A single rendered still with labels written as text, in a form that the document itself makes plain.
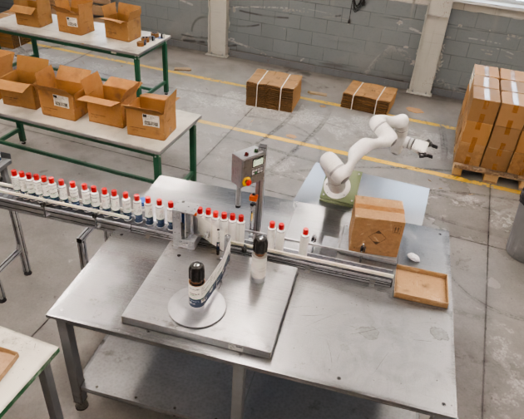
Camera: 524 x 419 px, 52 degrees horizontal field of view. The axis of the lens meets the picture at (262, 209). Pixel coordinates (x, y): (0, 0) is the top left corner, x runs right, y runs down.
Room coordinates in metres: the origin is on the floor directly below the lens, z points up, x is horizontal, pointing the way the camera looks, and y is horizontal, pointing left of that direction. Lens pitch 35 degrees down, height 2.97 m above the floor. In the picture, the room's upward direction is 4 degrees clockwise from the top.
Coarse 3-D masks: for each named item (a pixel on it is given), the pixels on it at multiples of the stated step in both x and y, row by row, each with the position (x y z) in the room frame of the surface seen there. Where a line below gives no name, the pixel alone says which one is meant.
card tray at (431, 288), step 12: (396, 276) 2.49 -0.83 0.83; (408, 276) 2.49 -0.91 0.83; (420, 276) 2.50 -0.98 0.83; (432, 276) 2.51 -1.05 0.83; (444, 276) 2.50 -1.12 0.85; (396, 288) 2.38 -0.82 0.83; (408, 288) 2.38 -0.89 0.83; (420, 288) 2.39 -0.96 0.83; (432, 288) 2.40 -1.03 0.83; (444, 288) 2.41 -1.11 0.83; (420, 300) 2.28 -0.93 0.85; (432, 300) 2.26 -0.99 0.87; (444, 300) 2.31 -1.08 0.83
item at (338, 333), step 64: (192, 192) 3.24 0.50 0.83; (128, 256) 2.49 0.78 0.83; (448, 256) 2.72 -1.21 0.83; (64, 320) 1.95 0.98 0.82; (320, 320) 2.08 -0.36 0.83; (384, 320) 2.12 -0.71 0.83; (448, 320) 2.15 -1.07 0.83; (320, 384) 1.67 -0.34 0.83; (384, 384) 1.69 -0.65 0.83; (448, 384) 1.72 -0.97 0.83
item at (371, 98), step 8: (352, 88) 7.03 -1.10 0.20; (360, 88) 7.05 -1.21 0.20; (368, 88) 7.07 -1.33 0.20; (376, 88) 7.08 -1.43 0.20; (384, 88) 7.10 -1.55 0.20; (392, 88) 7.10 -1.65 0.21; (344, 96) 6.84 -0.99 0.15; (352, 96) 6.80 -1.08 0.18; (360, 96) 6.76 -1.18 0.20; (368, 96) 6.76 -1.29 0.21; (376, 96) 6.79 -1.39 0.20; (384, 96) 6.82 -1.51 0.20; (392, 96) 6.84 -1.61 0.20; (344, 104) 6.83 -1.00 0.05; (352, 104) 6.78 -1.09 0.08; (360, 104) 6.76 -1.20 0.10; (368, 104) 6.71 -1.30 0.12; (376, 104) 6.67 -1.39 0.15; (384, 104) 6.64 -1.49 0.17; (392, 104) 6.96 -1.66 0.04; (368, 112) 6.72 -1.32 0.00; (376, 112) 6.68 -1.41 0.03; (384, 112) 6.64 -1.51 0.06
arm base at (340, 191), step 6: (348, 180) 3.32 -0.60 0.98; (324, 186) 3.30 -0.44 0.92; (330, 186) 3.19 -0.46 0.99; (336, 186) 3.15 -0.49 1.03; (342, 186) 3.18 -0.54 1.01; (348, 186) 3.28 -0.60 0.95; (330, 192) 3.26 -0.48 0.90; (336, 192) 3.23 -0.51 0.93; (342, 192) 3.25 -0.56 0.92; (348, 192) 3.25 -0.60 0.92; (336, 198) 3.22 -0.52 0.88
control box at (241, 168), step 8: (240, 152) 2.71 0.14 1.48; (232, 160) 2.69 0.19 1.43; (240, 160) 2.64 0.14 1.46; (248, 160) 2.65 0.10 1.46; (232, 168) 2.69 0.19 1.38; (240, 168) 2.64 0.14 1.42; (248, 168) 2.65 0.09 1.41; (232, 176) 2.69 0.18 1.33; (240, 176) 2.63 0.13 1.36; (248, 176) 2.66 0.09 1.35; (256, 176) 2.70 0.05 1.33; (240, 184) 2.63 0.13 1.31
